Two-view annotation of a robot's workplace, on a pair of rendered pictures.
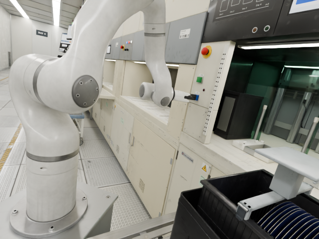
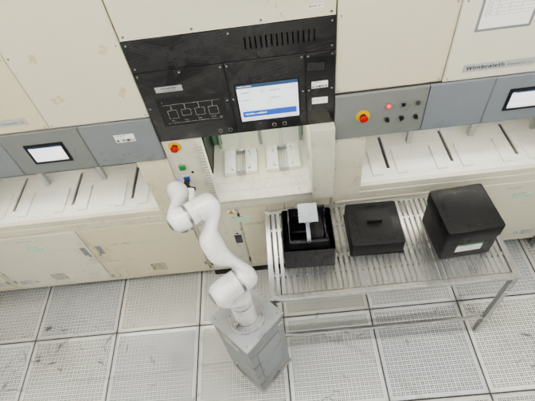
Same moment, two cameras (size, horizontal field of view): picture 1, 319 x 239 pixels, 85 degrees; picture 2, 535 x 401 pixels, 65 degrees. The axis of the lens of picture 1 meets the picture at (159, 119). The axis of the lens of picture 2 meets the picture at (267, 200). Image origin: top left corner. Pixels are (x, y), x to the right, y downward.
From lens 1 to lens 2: 187 cm
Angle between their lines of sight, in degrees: 57
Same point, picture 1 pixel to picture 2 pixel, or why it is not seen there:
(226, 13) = (180, 120)
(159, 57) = not seen: hidden behind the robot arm
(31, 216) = (252, 322)
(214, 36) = (177, 136)
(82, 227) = (263, 301)
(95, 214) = (256, 295)
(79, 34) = (236, 262)
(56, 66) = (250, 278)
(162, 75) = not seen: hidden behind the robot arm
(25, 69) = (236, 293)
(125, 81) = not seen: outside the picture
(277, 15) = (234, 122)
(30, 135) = (246, 304)
